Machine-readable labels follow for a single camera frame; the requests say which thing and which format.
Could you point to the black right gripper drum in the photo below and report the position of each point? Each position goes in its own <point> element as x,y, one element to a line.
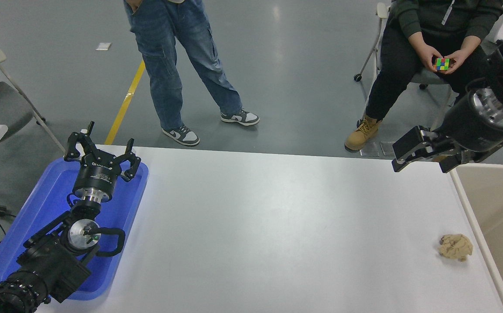
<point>468,128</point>

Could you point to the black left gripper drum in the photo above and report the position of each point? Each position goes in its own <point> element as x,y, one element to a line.
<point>97,180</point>

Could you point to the colourful puzzle cube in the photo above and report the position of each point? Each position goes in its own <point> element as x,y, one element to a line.
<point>441,64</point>

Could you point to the tan paper ball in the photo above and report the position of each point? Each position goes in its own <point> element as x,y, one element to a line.
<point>455,248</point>

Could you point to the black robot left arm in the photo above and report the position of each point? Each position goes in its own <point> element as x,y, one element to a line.
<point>51,261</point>

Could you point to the person's left hand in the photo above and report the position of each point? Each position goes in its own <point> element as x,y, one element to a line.
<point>458,61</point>

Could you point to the person's right hand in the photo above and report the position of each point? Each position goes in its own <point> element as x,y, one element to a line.
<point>427,56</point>

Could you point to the blue plastic tray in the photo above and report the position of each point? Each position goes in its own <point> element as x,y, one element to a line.
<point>42,204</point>

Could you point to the person in dark trousers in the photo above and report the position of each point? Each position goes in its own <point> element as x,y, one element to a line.
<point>399,61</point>

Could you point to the grey folding chair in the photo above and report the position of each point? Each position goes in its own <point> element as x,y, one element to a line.
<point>3,100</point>

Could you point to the person in jeans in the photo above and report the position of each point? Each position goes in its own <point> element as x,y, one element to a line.
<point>164,65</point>

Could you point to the grey chair with castors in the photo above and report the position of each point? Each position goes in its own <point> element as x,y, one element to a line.
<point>375,43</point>

